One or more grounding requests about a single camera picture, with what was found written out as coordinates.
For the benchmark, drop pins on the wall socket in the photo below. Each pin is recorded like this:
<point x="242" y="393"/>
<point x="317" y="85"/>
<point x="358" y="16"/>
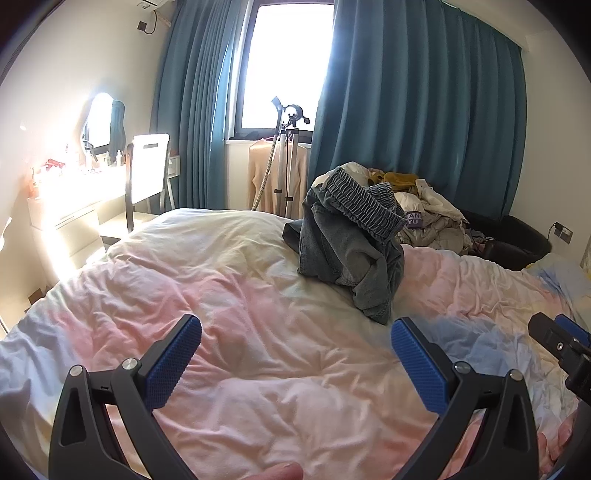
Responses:
<point x="563" y="232"/>

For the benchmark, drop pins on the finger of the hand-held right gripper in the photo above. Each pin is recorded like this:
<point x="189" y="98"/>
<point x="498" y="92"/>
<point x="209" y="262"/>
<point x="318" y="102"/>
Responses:
<point x="549" y="334"/>
<point x="577" y="331"/>

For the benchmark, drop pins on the window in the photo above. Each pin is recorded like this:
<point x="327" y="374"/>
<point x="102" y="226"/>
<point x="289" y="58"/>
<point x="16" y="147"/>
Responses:
<point x="286" y="69"/>

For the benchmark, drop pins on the grey-blue denim jeans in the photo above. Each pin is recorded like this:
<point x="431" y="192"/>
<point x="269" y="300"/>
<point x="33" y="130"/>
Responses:
<point x="341" y="249"/>

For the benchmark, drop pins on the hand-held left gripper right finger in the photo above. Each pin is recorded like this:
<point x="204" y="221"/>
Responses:
<point x="418" y="364"/>

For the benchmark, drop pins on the black sofa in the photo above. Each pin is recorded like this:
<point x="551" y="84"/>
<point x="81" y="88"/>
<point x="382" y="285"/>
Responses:
<point x="521" y="240"/>

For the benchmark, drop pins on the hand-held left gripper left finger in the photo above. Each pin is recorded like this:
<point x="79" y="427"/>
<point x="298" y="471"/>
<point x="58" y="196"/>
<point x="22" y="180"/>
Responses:
<point x="178" y="355"/>

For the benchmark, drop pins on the oval lit mirror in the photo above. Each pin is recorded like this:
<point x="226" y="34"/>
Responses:
<point x="99" y="120"/>

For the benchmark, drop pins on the light blue pillow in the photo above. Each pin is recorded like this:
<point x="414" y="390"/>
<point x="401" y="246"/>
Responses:
<point x="563" y="281"/>

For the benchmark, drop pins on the small white stand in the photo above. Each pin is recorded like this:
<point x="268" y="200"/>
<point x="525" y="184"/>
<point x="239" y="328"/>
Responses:
<point x="174" y="166"/>

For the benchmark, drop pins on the pastel pink white blanket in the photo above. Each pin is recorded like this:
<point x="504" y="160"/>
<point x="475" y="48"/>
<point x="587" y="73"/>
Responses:
<point x="258" y="300"/>

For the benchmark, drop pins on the pile of cream clothes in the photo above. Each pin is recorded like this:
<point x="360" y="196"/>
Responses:
<point x="429" y="230"/>

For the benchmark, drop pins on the mustard yellow garment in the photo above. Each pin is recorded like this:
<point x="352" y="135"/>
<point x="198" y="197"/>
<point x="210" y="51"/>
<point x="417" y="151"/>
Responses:
<point x="397" y="180"/>

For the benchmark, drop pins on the dark patterned garment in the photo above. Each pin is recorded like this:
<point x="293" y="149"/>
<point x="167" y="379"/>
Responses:
<point x="475" y="237"/>

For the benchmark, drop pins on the white vanity desk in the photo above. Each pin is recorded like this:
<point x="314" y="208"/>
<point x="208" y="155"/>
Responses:
<point x="69" y="217"/>

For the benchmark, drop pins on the garment steamer stand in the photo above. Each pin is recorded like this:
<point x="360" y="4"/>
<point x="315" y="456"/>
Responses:
<point x="288" y="152"/>

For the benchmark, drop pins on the white air conditioner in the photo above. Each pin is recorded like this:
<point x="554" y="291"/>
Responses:
<point x="154" y="3"/>

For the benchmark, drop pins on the white chair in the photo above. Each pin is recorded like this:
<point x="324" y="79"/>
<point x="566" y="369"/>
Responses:
<point x="147" y="166"/>

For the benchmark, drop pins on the black wall plug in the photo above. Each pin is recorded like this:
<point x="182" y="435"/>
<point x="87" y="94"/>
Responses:
<point x="145" y="26"/>

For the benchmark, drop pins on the wide teal curtain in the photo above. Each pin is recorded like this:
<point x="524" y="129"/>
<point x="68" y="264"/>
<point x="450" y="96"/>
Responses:
<point x="415" y="92"/>

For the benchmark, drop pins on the narrow teal curtain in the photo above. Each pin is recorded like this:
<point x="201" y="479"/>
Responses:
<point x="194" y="115"/>

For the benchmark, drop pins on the cream shirt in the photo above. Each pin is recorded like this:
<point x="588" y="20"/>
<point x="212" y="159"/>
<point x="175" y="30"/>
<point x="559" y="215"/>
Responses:
<point x="434" y="196"/>

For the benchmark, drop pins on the cosmetic bottles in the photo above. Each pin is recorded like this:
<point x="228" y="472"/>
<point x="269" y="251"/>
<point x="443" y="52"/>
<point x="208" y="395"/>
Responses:
<point x="111" y="159"/>

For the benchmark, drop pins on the beige sweater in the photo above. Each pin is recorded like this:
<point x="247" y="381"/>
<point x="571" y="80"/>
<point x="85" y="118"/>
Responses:
<point x="263" y="175"/>

